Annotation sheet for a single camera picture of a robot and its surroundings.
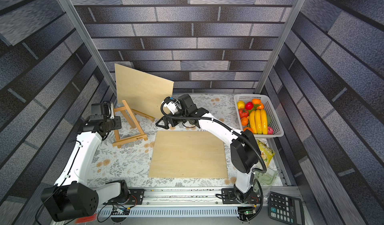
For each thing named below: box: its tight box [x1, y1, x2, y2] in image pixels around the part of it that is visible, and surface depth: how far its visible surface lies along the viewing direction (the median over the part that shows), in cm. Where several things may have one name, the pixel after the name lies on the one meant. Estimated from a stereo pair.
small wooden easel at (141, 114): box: [131, 108, 155, 122], surface depth 102 cm
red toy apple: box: [245, 101, 254, 111], surface depth 103 cm
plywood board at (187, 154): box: [148, 131, 228, 179], surface depth 89 cm
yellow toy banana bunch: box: [249, 109, 268, 135], surface depth 95 cm
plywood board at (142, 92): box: [114, 63, 174, 119], surface depth 96 cm
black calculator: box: [268, 191, 305, 225], surface depth 70 cm
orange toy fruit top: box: [251, 98, 264, 110], surface depth 106 cm
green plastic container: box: [254, 167, 279, 186], surface depth 80 cm
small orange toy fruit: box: [241, 117, 249, 126], surface depth 98 cm
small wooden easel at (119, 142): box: [111, 99, 155, 149], surface depth 82 cm
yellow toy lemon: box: [237, 100, 245, 109], surface depth 105 cm
